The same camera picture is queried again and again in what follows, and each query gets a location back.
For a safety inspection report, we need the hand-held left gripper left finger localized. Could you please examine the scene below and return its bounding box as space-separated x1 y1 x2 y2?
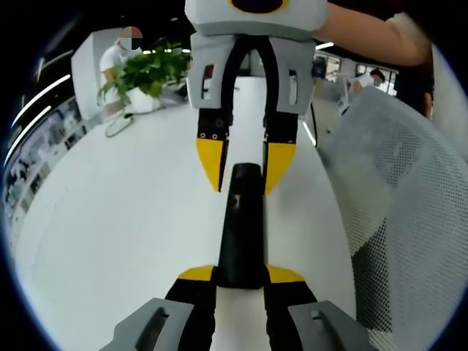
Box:
98 265 219 351

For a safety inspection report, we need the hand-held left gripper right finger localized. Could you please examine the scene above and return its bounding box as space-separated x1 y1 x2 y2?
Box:
263 263 377 351

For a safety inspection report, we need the black remote control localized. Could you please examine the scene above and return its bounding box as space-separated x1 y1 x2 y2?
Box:
216 162 270 290

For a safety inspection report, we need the green potted plant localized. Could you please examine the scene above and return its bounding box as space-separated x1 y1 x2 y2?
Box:
97 42 193 114

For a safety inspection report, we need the white stand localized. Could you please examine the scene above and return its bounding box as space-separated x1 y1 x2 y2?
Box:
335 71 355 115

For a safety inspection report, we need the white mesh chair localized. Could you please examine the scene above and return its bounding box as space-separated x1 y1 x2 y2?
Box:
316 86 468 351

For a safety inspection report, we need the white square pillar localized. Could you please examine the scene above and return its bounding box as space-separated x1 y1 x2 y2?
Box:
71 29 125 121

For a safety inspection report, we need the grey cable with black plug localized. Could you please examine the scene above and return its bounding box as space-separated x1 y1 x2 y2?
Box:
105 111 135 139

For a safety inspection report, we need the white display wall shelf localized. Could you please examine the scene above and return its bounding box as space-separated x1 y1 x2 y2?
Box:
1 98 88 235

